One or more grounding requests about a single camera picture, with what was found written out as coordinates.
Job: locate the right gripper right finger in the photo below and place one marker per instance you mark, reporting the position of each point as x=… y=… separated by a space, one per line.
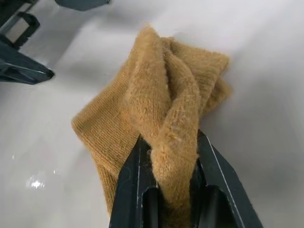
x=221 y=202

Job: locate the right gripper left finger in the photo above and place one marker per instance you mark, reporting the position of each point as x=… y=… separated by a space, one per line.
x=128 y=202

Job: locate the mustard yellow knitted cloth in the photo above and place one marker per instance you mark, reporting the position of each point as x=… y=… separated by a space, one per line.
x=152 y=95

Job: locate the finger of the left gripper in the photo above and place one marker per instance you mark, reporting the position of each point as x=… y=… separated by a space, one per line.
x=19 y=66
x=34 y=23

